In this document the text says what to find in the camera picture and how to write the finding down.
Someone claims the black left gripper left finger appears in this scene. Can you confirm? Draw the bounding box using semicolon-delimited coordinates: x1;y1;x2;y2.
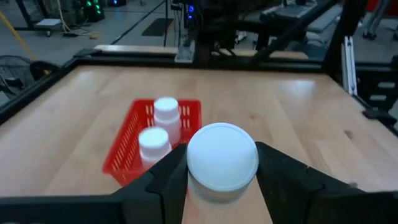
0;142;190;224

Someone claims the device with green lights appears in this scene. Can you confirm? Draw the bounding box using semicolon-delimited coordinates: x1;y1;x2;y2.
81;0;106;22

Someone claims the white plastic pill bottle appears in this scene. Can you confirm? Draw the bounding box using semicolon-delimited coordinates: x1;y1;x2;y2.
153;96;182;146
185;122;260;205
138;126;173;170

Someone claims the light wooden board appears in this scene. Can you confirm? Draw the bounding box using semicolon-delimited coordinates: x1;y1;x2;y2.
93;44;178;57

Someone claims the low cart with white board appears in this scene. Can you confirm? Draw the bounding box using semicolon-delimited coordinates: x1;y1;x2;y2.
34;17;63;37

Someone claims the silver metal bracket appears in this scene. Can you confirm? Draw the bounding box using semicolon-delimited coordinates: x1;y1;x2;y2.
341;35;358;96

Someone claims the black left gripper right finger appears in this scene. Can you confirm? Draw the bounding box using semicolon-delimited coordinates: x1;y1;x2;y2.
254;141;398;224

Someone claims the black aluminium rig frame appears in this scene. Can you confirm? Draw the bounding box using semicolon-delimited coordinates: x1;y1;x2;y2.
0;0;398;138

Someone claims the black floor mat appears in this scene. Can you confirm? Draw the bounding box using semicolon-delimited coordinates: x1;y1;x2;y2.
141;17;175;37

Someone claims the yellow hanging hose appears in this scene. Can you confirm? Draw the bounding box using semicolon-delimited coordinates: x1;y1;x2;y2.
0;11;37;60

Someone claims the yellow floor cable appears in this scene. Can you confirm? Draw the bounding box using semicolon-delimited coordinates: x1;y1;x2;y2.
57;0;102;40

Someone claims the black table-level camera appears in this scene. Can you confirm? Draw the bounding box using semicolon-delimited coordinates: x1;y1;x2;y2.
362;107;398;127

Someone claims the red plastic basket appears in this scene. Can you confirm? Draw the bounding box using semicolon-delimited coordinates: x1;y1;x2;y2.
101;98;203;187

